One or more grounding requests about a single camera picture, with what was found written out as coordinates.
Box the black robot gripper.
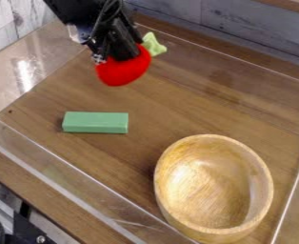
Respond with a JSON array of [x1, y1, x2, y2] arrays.
[[43, 0, 143, 63]]

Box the red plush tomato toy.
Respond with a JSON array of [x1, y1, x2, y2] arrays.
[[95, 31, 169, 88]]

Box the green rectangular block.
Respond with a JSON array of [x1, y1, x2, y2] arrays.
[[63, 112, 128, 133]]

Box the wooden bowl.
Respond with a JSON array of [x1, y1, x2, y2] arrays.
[[153, 134, 275, 244]]

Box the clear acrylic tray wall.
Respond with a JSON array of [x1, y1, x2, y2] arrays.
[[0, 20, 299, 244]]

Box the black clamp with cable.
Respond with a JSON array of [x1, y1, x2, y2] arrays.
[[0, 213, 57, 244]]

